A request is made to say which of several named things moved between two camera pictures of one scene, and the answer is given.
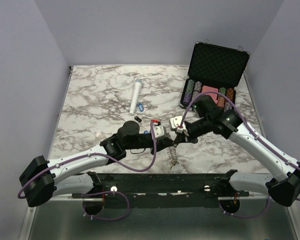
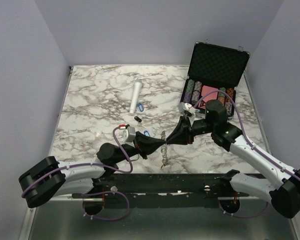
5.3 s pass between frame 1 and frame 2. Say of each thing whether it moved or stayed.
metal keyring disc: moved
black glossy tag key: stayed
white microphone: stayed
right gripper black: stayed
